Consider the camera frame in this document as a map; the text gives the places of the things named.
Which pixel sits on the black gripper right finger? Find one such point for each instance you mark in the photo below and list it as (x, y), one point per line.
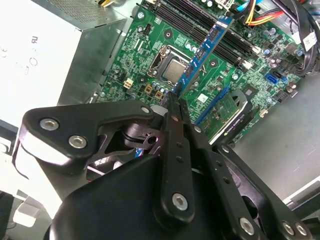
(220, 175)

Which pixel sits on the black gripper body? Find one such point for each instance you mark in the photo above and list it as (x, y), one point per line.
(112, 205)

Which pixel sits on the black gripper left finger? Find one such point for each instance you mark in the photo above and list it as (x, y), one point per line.
(75, 117)

